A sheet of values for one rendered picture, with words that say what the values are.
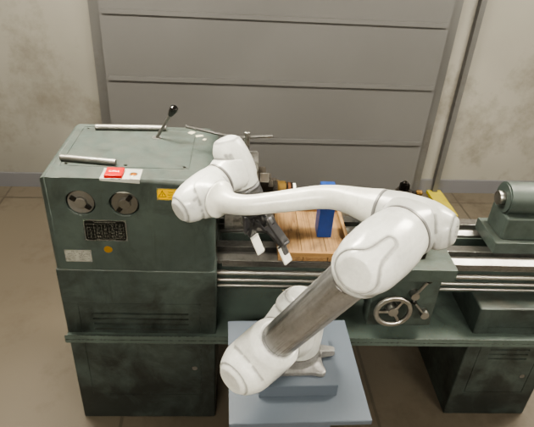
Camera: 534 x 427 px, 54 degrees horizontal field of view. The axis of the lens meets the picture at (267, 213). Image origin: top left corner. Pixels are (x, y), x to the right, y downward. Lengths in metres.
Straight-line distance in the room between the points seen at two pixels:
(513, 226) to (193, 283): 1.33
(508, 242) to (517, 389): 0.78
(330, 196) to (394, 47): 2.78
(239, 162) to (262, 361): 0.54
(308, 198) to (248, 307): 1.12
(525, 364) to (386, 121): 2.17
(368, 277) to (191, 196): 0.56
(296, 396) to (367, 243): 0.85
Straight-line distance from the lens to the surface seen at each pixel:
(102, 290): 2.13
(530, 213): 2.40
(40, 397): 2.84
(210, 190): 1.36
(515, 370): 2.74
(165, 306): 2.14
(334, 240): 2.20
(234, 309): 2.33
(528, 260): 2.43
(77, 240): 2.00
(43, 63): 4.10
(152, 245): 1.95
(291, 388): 1.73
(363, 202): 1.24
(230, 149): 1.46
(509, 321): 2.49
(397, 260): 1.04
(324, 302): 1.20
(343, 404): 1.77
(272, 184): 2.02
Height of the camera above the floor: 2.12
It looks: 32 degrees down
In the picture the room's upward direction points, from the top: 4 degrees clockwise
